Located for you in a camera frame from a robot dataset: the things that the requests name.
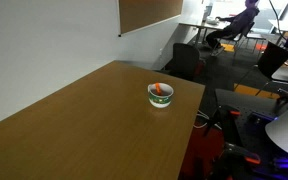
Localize orange highlighter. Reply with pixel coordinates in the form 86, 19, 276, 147
155, 82, 163, 97

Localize white cup with green band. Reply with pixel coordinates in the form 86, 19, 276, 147
147, 82, 175, 109

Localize black office chair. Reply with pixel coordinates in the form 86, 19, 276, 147
234, 41, 288, 97
163, 42, 201, 81

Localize brown cork notice board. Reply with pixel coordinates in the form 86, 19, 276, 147
117, 0, 184, 37

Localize light office desk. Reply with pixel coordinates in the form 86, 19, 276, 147
178, 17, 232, 48

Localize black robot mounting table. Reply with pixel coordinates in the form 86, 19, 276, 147
203, 87, 288, 180

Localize seated person in dark clothes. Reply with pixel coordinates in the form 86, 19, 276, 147
205, 0, 261, 57

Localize grey-legged office chair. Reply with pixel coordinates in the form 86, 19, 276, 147
217, 20, 267, 58

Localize grey office table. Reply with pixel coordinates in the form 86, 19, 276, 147
271, 65, 288, 86

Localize orange-handled black clamp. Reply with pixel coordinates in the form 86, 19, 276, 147
217, 142, 262, 180
204, 104, 242, 138

